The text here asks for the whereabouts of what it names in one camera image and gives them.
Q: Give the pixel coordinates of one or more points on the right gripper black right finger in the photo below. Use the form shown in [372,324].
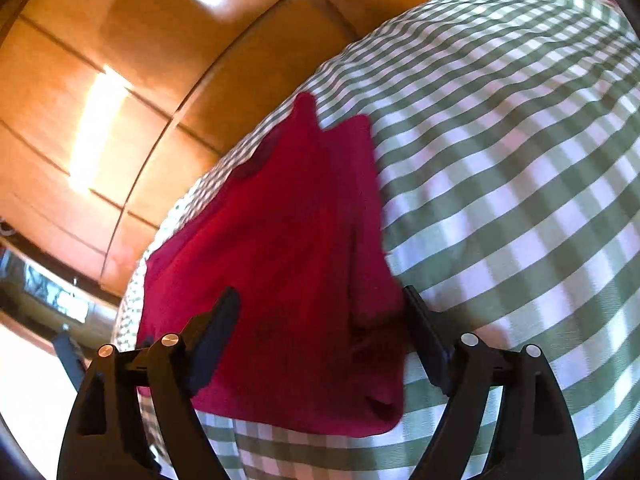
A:
[534,437]

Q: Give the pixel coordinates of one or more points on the dark red knit sweater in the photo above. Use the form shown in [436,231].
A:
[296,230]

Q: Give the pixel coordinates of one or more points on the wooden glazed door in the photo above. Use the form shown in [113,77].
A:
[45,297]

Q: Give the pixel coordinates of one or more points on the green white checked bed cover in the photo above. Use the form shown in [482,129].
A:
[507,141]

